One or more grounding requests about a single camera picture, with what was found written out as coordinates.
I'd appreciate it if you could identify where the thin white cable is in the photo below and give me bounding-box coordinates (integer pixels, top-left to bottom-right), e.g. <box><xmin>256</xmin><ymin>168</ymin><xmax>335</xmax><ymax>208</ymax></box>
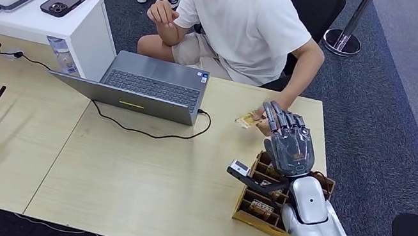
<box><xmin>11</xmin><ymin>213</ymin><xmax>130</xmax><ymax>236</ymax></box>

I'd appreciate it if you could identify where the seated person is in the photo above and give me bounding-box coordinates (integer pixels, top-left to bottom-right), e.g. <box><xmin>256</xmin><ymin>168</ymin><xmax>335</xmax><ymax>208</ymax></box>
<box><xmin>125</xmin><ymin>0</ymin><xmax>336</xmax><ymax>145</ymax></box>

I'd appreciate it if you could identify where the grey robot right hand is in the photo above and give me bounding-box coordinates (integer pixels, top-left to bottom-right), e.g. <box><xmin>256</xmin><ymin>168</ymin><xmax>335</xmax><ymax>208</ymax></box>
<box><xmin>251</xmin><ymin>98</ymin><xmax>325</xmax><ymax>182</ymax></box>

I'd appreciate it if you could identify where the hotel key card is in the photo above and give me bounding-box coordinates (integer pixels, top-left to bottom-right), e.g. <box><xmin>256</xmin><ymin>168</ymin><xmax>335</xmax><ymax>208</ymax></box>
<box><xmin>265</xmin><ymin>164</ymin><xmax>284</xmax><ymax>178</ymax></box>
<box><xmin>257</xmin><ymin>179</ymin><xmax>285</xmax><ymax>202</ymax></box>
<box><xmin>247</xmin><ymin>198</ymin><xmax>277</xmax><ymax>223</ymax></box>
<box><xmin>233</xmin><ymin>110</ymin><xmax>267</xmax><ymax>133</ymax></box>

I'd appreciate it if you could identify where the person's left hand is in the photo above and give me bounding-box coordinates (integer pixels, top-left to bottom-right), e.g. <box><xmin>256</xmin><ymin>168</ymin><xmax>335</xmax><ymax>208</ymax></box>
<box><xmin>249</xmin><ymin>97</ymin><xmax>295</xmax><ymax>141</ymax></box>

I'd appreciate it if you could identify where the black laptop power cable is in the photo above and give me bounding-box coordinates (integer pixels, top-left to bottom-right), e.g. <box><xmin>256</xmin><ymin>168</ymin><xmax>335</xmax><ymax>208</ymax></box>
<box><xmin>86</xmin><ymin>90</ymin><xmax>215</xmax><ymax>149</ymax></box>

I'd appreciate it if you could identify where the clear water bottle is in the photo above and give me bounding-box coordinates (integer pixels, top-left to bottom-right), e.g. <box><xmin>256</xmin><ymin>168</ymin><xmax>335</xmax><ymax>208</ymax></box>
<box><xmin>40</xmin><ymin>35</ymin><xmax>84</xmax><ymax>77</ymax></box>

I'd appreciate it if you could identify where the black smartphone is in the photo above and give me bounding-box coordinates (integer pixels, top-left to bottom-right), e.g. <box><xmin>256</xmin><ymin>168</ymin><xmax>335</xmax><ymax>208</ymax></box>
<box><xmin>38</xmin><ymin>0</ymin><xmax>93</xmax><ymax>23</ymax></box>

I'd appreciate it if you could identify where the person's right hand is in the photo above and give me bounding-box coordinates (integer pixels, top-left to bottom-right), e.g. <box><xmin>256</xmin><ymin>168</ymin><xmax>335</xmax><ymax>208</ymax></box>
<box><xmin>145</xmin><ymin>0</ymin><xmax>183</xmax><ymax>29</ymax></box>

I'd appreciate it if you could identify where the black office chair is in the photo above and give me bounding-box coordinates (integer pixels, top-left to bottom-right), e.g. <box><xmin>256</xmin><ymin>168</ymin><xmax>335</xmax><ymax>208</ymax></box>
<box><xmin>257</xmin><ymin>0</ymin><xmax>347</xmax><ymax>101</ymax></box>

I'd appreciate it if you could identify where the grey laptop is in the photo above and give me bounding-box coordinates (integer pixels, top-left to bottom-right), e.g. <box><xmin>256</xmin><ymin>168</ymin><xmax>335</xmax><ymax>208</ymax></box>
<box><xmin>43</xmin><ymin>38</ymin><xmax>212</xmax><ymax>129</ymax></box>

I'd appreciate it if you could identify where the pale wrist camera black mount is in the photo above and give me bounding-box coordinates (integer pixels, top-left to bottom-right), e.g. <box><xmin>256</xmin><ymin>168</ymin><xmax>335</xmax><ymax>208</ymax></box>
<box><xmin>223</xmin><ymin>158</ymin><xmax>293</xmax><ymax>199</ymax></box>

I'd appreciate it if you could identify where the chrome stanchion post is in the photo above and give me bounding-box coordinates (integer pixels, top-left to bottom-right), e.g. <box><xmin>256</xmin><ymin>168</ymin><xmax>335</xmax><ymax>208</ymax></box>
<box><xmin>320</xmin><ymin>0</ymin><xmax>378</xmax><ymax>61</ymax></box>

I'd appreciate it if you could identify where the round desk cable grommet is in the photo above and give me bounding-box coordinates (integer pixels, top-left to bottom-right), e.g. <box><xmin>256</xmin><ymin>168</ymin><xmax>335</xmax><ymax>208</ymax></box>
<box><xmin>2</xmin><ymin>46</ymin><xmax>26</xmax><ymax>62</ymax></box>

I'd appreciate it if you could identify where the wooden card holder box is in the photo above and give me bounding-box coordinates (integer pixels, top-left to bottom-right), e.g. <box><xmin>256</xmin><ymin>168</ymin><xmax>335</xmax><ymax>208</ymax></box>
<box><xmin>229</xmin><ymin>146</ymin><xmax>340</xmax><ymax>236</ymax></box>

